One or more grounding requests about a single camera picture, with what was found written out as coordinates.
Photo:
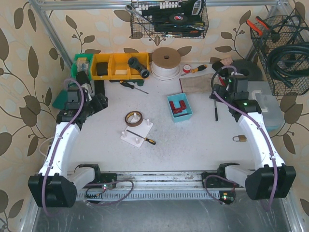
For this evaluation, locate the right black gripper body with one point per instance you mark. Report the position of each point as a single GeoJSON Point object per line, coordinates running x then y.
{"type": "Point", "coordinates": [217, 90]}

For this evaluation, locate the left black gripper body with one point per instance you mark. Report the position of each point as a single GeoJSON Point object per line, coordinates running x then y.
{"type": "Point", "coordinates": [80, 79]}

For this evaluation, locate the brown tape roll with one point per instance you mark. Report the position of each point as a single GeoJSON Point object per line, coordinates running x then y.
{"type": "Point", "coordinates": [133, 118]}

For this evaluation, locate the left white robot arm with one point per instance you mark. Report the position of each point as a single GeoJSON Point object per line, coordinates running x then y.
{"type": "Point", "coordinates": [52, 186]}

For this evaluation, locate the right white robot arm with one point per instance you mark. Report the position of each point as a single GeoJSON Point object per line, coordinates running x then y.
{"type": "Point", "coordinates": [271, 177]}

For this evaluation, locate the black ribbed bar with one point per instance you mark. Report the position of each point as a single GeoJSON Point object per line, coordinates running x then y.
{"type": "Point", "coordinates": [99, 87]}

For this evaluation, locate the small claw hammer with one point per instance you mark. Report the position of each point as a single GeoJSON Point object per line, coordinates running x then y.
{"type": "Point", "coordinates": [215, 110]}

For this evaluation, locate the beige work glove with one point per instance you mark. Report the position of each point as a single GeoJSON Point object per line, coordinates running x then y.
{"type": "Point", "coordinates": [196, 84]}

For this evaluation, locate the black sanding block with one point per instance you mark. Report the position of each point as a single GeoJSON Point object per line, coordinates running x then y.
{"type": "Point", "coordinates": [219, 64]}

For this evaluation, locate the black rubber disc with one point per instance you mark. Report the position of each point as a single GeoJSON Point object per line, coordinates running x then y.
{"type": "Point", "coordinates": [248, 69]}

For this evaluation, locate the translucent teal storage box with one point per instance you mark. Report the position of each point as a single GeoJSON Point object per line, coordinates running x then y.
{"type": "Point", "coordinates": [260, 91]}

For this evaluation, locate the black block in bin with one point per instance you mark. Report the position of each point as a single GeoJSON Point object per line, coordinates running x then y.
{"type": "Point", "coordinates": [102, 68]}

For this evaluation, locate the green plastic case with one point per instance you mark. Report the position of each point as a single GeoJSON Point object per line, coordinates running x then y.
{"type": "Point", "coordinates": [60, 101]}

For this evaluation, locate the yellow parts bin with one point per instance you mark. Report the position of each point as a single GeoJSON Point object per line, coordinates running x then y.
{"type": "Point", "coordinates": [118, 68]}

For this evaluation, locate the green parts bin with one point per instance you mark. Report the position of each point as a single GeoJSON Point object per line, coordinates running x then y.
{"type": "Point", "coordinates": [82, 62]}

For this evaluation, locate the blue plastic tray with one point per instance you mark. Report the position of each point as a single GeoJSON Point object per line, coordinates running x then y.
{"type": "Point", "coordinates": [186, 114]}

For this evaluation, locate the red springs in tray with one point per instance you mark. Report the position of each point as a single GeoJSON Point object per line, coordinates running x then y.
{"type": "Point", "coordinates": [177, 111]}

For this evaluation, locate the brass padlock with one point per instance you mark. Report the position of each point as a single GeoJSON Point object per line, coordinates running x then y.
{"type": "Point", "coordinates": [239, 138]}

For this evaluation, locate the red white tape roll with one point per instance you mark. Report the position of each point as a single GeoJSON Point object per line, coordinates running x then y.
{"type": "Point", "coordinates": [186, 68]}

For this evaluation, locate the black pipe fitting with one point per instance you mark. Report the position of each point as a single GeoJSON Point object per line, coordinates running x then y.
{"type": "Point", "coordinates": [134, 63]}

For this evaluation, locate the white peg base plate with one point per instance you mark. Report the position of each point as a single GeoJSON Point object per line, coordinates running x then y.
{"type": "Point", "coordinates": [143, 129]}

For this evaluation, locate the white cable spool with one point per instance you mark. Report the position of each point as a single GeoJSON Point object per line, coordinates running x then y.
{"type": "Point", "coordinates": [165, 64]}

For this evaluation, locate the right wire basket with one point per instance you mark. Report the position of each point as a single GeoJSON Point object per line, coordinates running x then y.
{"type": "Point", "coordinates": [283, 52]}

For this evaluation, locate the wire basket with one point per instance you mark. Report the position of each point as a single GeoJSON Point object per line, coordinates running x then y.
{"type": "Point", "coordinates": [283, 52]}
{"type": "Point", "coordinates": [164, 19]}

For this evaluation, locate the top wire basket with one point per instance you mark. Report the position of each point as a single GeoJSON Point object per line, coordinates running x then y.
{"type": "Point", "coordinates": [164, 19]}

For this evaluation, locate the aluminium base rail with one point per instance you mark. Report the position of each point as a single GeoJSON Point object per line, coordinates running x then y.
{"type": "Point", "coordinates": [147, 181]}

